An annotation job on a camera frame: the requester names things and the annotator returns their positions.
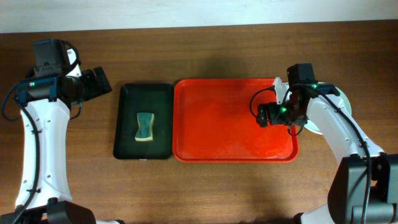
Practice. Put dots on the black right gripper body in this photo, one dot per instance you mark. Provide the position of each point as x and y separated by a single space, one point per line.
283 114

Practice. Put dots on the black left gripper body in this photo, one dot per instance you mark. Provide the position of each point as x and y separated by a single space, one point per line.
89 86

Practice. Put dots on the green plate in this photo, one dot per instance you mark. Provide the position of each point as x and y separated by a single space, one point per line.
311 125

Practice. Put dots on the yellow green sponge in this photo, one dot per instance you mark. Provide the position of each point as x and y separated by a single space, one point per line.
145 127

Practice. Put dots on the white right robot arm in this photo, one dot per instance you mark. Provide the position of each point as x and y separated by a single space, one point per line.
364 189

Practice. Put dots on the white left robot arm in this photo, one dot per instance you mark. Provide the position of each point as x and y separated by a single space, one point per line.
45 104

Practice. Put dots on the black plastic tray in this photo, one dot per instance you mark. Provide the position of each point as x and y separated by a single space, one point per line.
153 98

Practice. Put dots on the red plastic tray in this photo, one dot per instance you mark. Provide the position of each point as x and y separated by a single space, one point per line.
213 122

